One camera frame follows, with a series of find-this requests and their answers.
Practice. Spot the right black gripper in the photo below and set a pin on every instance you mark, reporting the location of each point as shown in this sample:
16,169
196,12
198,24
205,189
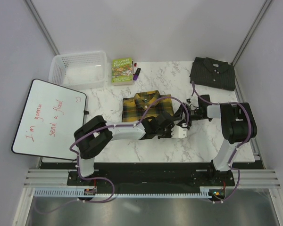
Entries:
185,108

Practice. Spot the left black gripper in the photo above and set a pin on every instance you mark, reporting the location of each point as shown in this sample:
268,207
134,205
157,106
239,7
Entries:
169,135

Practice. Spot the yellow plaid long sleeve shirt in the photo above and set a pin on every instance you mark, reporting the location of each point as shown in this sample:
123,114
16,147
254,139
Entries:
134,107

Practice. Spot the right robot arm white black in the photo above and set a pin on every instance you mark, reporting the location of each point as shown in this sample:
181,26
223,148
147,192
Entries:
238,127

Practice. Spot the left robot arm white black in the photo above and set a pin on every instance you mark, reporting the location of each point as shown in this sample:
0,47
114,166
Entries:
94,136

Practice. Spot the folded dark striped shirt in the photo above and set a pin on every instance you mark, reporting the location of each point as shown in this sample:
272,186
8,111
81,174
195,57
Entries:
213,73

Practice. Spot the purple highlighter marker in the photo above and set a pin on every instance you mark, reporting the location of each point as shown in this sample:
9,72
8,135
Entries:
136,75

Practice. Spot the red capped marker pen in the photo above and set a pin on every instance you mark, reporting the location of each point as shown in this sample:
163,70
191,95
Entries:
134,67

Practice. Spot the green treehouse book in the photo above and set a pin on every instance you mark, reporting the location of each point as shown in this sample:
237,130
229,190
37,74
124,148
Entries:
122,71

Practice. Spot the white plastic basket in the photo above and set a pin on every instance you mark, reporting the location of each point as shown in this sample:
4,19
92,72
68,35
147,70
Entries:
79,71

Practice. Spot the whiteboard with red writing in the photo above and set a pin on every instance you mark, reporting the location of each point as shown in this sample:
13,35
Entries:
50,117

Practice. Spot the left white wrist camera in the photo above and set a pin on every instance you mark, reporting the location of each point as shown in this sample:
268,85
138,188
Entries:
179,132

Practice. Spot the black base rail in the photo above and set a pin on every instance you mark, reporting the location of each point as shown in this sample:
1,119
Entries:
147,177

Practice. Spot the white slotted cable duct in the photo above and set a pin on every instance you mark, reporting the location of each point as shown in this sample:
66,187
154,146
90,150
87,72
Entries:
83,193

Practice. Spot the right aluminium corner post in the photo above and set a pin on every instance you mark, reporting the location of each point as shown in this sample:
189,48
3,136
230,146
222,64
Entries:
254,26

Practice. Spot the aluminium corner post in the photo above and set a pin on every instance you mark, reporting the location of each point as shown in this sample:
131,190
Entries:
254,26
41,25

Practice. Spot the left aluminium corner post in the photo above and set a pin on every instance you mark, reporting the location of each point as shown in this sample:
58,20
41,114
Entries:
41,25

